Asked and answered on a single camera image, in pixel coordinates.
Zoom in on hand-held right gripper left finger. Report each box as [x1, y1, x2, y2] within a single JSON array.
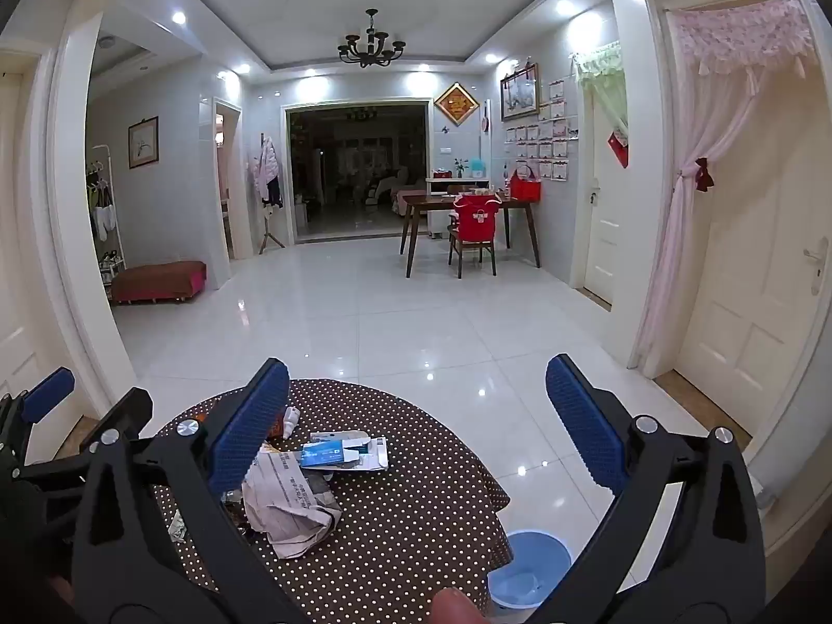
[[70, 357, 306, 624]]

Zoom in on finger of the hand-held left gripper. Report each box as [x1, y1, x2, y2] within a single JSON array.
[[0, 367, 75, 462], [78, 388, 154, 469]]

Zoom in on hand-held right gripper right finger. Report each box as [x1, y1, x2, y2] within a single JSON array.
[[544, 354, 761, 624]]

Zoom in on newspaper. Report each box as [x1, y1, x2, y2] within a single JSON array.
[[242, 445, 342, 560]]

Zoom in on blue white carton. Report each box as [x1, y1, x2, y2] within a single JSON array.
[[299, 430, 389, 473]]

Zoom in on blue plastic bin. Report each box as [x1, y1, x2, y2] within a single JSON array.
[[487, 531, 573, 612]]

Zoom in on person's right hand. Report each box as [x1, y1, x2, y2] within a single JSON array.
[[432, 588, 483, 624]]

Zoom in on white panel door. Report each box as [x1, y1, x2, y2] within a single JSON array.
[[0, 52, 48, 404]]

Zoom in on red ottoman bench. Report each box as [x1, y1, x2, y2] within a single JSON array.
[[110, 261, 207, 305]]

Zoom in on brown polka dot tablecloth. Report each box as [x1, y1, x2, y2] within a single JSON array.
[[152, 378, 514, 624]]

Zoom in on white clothes rack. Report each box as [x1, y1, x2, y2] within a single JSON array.
[[86, 145, 127, 287]]

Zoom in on white door with green curtain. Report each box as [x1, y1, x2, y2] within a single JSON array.
[[583, 87, 629, 309]]

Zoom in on pink door curtain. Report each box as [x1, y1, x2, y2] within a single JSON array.
[[633, 0, 818, 374]]

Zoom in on wooden chair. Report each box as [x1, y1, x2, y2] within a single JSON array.
[[447, 193, 501, 279]]

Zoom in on white door with pink curtain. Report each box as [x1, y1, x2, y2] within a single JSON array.
[[672, 32, 832, 469]]

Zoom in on red chair cover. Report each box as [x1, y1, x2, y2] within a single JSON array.
[[453, 195, 500, 239]]

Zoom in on red bag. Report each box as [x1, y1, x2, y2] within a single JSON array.
[[509, 167, 542, 202]]

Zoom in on white cabinet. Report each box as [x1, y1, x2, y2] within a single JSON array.
[[425, 175, 491, 238]]

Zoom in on coat stand with clothes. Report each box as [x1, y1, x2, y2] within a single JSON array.
[[245, 135, 287, 256]]

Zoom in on framed flower picture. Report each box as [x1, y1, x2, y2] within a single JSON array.
[[128, 117, 160, 170]]

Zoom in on wooden dining table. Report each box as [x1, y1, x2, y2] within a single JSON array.
[[399, 193, 542, 279]]

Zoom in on sofa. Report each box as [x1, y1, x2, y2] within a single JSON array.
[[354, 165, 430, 215]]

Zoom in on green door curtain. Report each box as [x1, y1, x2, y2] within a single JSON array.
[[570, 42, 630, 144]]

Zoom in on black chandelier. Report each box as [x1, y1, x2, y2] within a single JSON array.
[[336, 8, 407, 68]]

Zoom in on group of wall certificates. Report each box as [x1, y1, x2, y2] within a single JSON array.
[[505, 78, 574, 181]]

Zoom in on framed wall picture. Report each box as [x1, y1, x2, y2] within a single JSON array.
[[500, 63, 540, 121]]

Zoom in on red diamond wall decoration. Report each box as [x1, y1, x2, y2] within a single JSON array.
[[433, 81, 480, 126]]

